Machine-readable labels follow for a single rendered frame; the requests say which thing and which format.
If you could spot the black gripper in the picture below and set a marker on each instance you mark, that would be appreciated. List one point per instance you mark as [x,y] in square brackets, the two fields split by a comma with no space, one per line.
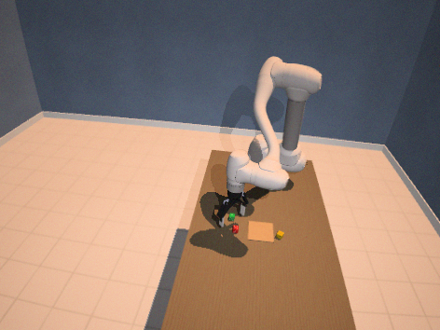
[232,198]

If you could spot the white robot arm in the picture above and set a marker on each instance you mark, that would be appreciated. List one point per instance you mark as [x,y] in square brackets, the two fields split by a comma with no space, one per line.
[261,167]

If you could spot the tan flat mat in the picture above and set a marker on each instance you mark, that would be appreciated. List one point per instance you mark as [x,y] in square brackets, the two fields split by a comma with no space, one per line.
[258,231]

